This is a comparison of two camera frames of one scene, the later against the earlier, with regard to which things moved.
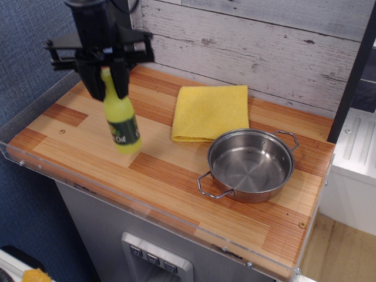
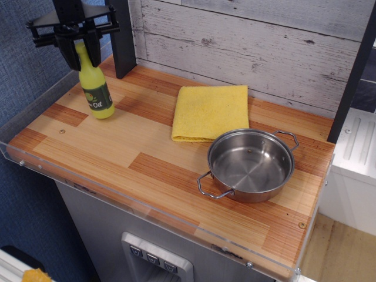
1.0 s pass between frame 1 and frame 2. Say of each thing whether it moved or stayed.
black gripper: moved
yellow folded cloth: stayed
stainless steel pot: stayed
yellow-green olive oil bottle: moved
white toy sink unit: stayed
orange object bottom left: stayed
